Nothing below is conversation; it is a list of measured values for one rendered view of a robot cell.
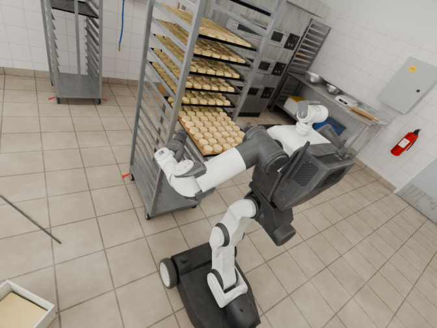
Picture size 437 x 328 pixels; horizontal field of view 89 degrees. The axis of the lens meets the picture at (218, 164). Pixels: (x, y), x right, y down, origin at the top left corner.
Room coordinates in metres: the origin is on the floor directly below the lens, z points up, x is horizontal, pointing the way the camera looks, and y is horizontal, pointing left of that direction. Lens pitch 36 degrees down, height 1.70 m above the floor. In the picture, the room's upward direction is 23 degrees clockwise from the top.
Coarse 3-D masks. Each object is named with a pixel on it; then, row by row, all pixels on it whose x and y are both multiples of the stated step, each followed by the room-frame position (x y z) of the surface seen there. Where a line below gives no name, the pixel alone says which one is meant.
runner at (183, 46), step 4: (152, 16) 1.56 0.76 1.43; (152, 20) 1.55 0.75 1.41; (156, 20) 1.51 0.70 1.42; (156, 24) 1.50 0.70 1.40; (160, 24) 1.46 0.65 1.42; (160, 28) 1.45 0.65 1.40; (164, 28) 1.41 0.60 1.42; (164, 32) 1.40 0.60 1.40; (168, 32) 1.36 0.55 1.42; (168, 36) 1.35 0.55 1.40; (172, 36) 1.32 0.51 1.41; (172, 40) 1.31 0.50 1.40; (176, 40) 1.28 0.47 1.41; (180, 40) 1.25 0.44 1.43; (180, 44) 1.24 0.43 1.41; (184, 44) 1.21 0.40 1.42; (184, 48) 1.20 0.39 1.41; (192, 56) 1.14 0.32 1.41
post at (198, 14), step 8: (200, 0) 1.12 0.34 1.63; (200, 8) 1.12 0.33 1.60; (200, 16) 1.13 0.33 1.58; (192, 24) 1.12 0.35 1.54; (192, 32) 1.11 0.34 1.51; (192, 40) 1.12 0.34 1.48; (192, 48) 1.13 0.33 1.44; (184, 56) 1.13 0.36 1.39; (184, 64) 1.12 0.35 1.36; (184, 72) 1.12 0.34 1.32; (184, 80) 1.13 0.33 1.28; (184, 88) 1.13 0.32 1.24; (176, 96) 1.12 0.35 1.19; (176, 104) 1.12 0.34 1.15; (176, 112) 1.12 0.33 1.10; (176, 120) 1.13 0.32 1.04; (168, 128) 1.13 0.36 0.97; (168, 136) 1.11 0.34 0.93; (160, 168) 1.12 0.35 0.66; (160, 176) 1.12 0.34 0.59; (160, 184) 1.13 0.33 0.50; (152, 200) 1.13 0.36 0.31; (152, 208) 1.12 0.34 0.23; (152, 216) 1.13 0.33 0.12
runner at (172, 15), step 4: (156, 4) 1.53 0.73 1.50; (160, 4) 1.49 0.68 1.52; (160, 8) 1.48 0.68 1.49; (164, 8) 1.44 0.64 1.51; (164, 12) 1.43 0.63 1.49; (168, 12) 1.39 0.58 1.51; (168, 16) 1.38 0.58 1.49; (172, 16) 1.35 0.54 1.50; (176, 16) 1.32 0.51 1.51; (176, 20) 1.31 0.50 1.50; (180, 20) 1.28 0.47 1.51; (180, 24) 1.27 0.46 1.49; (184, 24) 1.24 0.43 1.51; (188, 24) 1.21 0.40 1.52; (184, 28) 1.24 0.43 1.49; (188, 28) 1.21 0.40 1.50; (188, 32) 1.20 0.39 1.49
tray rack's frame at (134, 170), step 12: (216, 0) 1.87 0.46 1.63; (144, 36) 1.54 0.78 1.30; (144, 48) 1.54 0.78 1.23; (144, 60) 1.55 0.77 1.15; (144, 72) 1.56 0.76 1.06; (132, 144) 1.54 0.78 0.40; (132, 156) 1.55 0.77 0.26; (132, 168) 1.51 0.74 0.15; (144, 192) 1.31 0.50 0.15; (168, 192) 1.42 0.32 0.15; (168, 204) 1.29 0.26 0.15; (180, 204) 1.34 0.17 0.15; (192, 204) 1.40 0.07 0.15
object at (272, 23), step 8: (280, 0) 1.45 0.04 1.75; (280, 8) 1.44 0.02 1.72; (272, 24) 1.44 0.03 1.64; (272, 32) 1.45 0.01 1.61; (264, 40) 1.44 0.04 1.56; (264, 48) 1.45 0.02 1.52; (256, 56) 1.45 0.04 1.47; (256, 64) 1.44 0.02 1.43; (248, 88) 1.45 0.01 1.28; (240, 104) 1.44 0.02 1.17; (200, 200) 1.45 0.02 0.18
